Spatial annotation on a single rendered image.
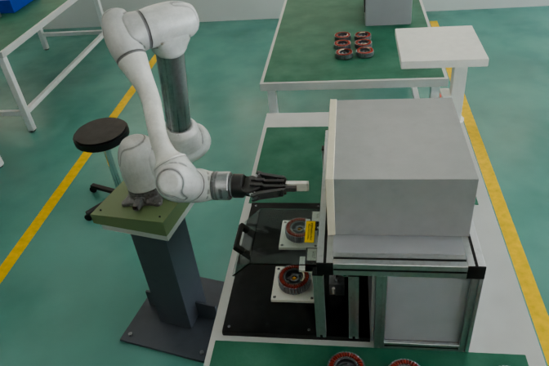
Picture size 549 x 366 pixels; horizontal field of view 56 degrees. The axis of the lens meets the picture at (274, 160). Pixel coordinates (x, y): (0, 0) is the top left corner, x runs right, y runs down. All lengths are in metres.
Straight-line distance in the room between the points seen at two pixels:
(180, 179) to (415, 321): 0.80
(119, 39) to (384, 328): 1.21
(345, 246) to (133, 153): 1.01
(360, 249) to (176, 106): 0.95
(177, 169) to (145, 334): 1.51
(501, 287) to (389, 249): 0.57
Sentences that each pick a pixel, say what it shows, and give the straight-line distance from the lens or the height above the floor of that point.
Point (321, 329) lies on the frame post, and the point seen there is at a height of 0.80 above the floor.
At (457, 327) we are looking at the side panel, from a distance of 1.67.
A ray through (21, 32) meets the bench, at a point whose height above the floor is 0.75.
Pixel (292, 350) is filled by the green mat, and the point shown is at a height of 0.75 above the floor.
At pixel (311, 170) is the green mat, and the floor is 0.75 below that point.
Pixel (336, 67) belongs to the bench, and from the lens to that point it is 3.28.
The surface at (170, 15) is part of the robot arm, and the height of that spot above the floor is 1.60.
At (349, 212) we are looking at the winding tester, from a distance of 1.45.
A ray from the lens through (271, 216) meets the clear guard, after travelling 1.66.
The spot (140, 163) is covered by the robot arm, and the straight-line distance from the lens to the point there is 2.14.
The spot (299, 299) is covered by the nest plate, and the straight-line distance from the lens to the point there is 1.79.
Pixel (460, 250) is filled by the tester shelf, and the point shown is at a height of 1.11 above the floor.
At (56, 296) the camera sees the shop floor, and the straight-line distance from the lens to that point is 3.21.
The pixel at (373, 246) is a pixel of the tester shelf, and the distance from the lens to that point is 1.48.
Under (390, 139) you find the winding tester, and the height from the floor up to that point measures 1.32.
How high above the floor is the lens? 2.16
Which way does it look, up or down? 35 degrees down
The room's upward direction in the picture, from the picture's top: 6 degrees counter-clockwise
